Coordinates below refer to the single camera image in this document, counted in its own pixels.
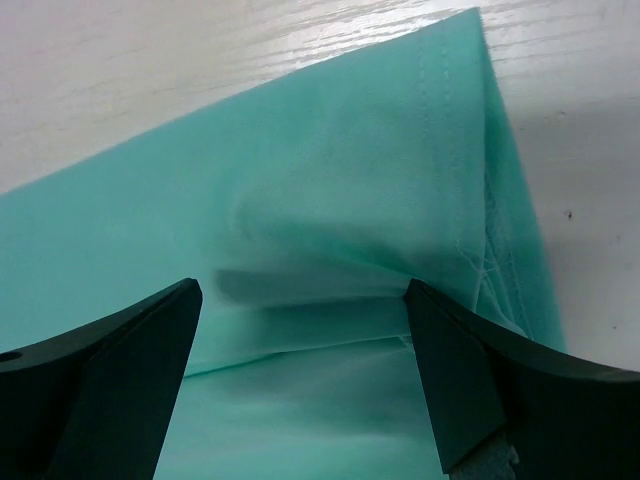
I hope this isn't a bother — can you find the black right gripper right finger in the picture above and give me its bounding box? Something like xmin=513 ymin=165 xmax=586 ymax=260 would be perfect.
xmin=404 ymin=280 xmax=639 ymax=479

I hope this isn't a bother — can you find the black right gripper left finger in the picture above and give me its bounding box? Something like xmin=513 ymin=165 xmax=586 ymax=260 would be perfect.
xmin=1 ymin=279 xmax=202 ymax=479

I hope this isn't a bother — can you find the green t-shirt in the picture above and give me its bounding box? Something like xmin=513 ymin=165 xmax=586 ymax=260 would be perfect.
xmin=1 ymin=9 xmax=564 ymax=479

